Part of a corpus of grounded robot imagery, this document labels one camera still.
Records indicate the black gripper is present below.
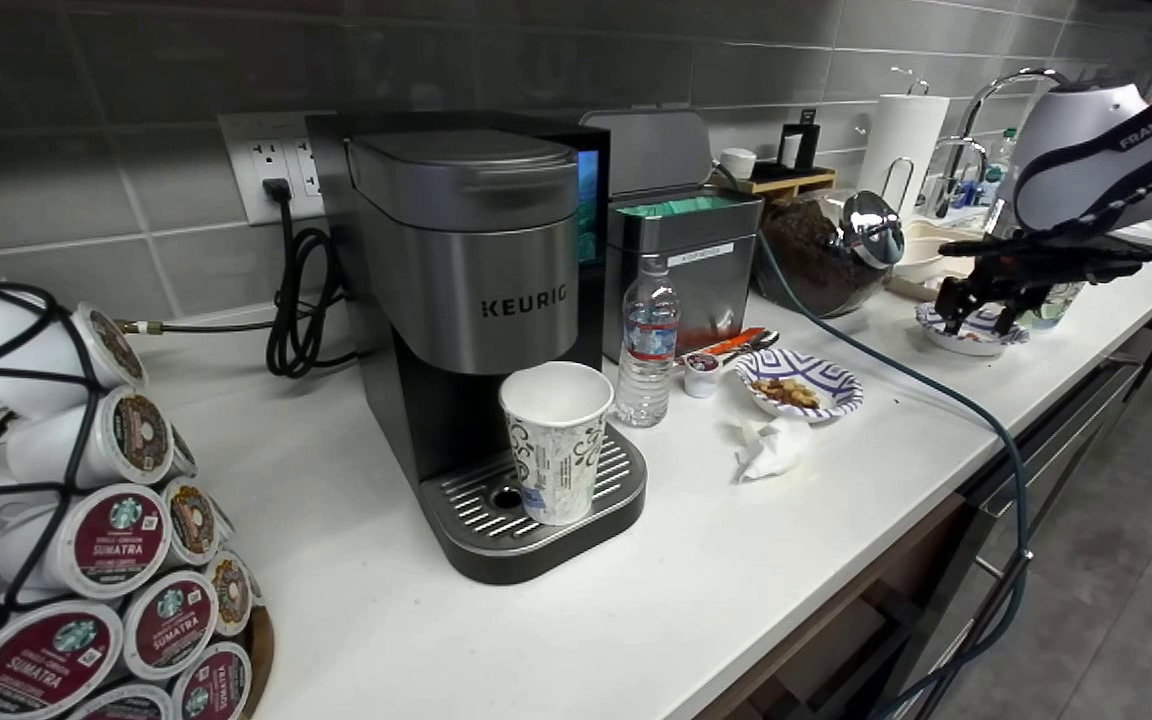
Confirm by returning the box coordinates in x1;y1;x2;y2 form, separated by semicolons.
933;229;1152;342

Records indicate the blue patterned bowl with food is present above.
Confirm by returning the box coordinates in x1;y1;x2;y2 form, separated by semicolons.
733;345;863;431

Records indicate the white plate with food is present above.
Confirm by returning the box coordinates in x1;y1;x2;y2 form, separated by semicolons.
915;297;1024;363

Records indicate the green patterned paper cup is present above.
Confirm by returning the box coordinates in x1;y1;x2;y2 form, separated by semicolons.
1037;278;1089;334

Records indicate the shiny silver round lid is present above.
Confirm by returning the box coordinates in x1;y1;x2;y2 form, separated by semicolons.
839;187;914;278

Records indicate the clear soap bottle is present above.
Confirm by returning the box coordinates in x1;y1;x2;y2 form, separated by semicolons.
985;125;1024;214

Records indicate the chrome kitchen faucet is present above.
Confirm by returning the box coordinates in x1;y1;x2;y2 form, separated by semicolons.
939;66;1066;222

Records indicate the small wooden tray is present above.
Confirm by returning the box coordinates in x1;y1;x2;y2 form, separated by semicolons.
733;163;839;204

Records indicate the black bottle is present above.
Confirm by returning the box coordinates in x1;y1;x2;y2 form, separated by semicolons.
777;105;825;182

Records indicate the orange snack packet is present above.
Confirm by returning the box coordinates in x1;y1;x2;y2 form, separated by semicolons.
675;324;785;382

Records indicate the crumpled white napkin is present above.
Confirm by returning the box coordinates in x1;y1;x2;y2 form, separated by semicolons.
730;415;808;488

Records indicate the dark green box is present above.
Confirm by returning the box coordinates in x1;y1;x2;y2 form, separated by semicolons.
605;187;769;360

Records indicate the small white creamer cup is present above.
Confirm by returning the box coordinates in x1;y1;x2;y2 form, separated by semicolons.
682;355;730;406

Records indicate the clear plastic water bottle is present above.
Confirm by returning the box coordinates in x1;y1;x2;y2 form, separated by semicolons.
611;250;684;431

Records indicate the black appliance with screen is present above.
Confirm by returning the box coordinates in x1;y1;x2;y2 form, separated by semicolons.
571;109;720;367

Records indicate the silver Keurig coffee maker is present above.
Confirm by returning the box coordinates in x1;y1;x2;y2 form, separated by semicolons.
340;125;651;588

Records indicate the white pod brown lid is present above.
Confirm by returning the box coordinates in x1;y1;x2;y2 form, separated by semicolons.
203;543;259;642
159;474;224;571
0;302;151;391
0;385;179;493

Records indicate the white pod red Starbucks lid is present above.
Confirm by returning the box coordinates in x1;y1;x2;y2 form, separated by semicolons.
0;481;179;603
169;637;259;720
122;564;224;686
63;681;185;720
0;595;130;720

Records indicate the long dark blue cable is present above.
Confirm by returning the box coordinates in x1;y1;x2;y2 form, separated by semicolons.
749;229;1040;720

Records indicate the black coiled power cord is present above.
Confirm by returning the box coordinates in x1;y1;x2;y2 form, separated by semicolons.
259;172;357;382

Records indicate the white wall power outlet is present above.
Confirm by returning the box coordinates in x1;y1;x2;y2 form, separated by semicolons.
218;109;331;229

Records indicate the thin grey cable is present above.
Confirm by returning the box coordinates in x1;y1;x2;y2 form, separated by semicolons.
117;302;282;342

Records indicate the black wire pod rack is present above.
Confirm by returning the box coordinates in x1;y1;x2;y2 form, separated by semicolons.
0;278;278;720

